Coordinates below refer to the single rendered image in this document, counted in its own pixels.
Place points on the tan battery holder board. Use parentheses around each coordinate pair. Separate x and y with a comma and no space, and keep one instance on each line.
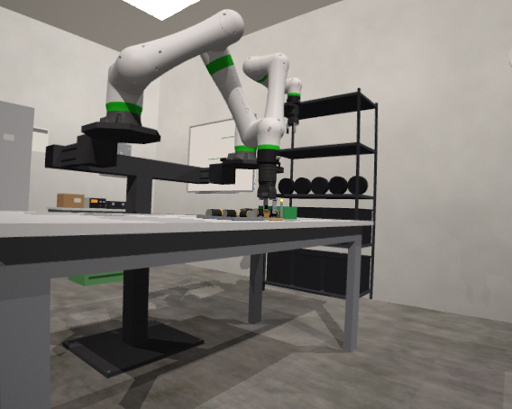
(267,214)

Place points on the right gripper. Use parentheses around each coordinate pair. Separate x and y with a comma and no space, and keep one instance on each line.
(268,160)

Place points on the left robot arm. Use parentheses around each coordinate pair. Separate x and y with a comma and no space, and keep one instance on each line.
(270,71)

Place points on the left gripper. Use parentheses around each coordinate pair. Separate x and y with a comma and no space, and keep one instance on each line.
(292,111)

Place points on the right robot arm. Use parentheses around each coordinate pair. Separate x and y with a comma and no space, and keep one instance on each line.
(137,66)

